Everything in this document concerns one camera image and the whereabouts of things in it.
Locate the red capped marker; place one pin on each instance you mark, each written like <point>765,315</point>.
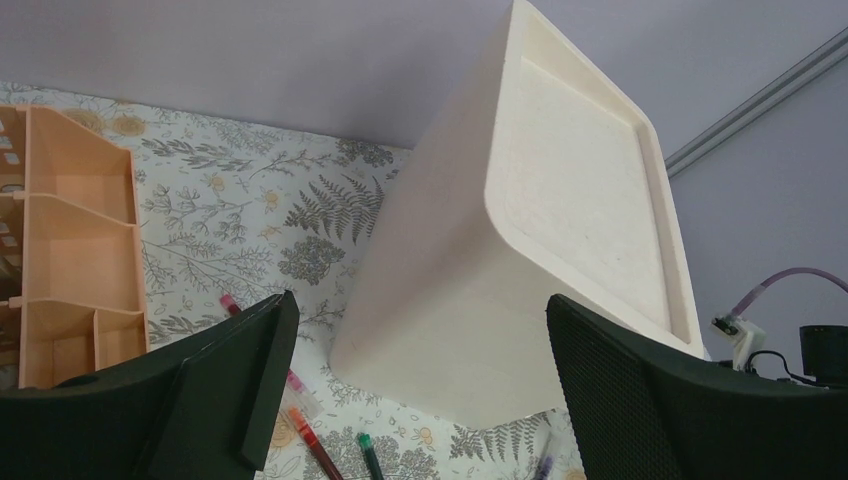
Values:
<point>296,393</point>

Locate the aluminium corner frame post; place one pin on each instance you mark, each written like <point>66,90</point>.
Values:
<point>817,63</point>

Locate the peach plastic file organizer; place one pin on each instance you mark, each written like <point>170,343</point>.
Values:
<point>72,280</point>

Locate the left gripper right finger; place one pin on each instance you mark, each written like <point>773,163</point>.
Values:
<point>642,410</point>

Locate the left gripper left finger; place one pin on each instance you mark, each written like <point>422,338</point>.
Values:
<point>203,407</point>

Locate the floral table mat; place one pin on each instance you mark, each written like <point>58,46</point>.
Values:
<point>232,208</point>

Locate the white three-drawer cabinet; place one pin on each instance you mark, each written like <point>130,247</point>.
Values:
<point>538,176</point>

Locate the orange clear pen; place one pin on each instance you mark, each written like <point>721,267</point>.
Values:
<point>312,442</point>

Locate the blue pen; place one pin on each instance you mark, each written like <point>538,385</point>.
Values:
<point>548,458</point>

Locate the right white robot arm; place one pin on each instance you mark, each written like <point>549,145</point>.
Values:
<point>824,353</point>

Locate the clear green pen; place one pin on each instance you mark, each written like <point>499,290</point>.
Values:
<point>370,457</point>

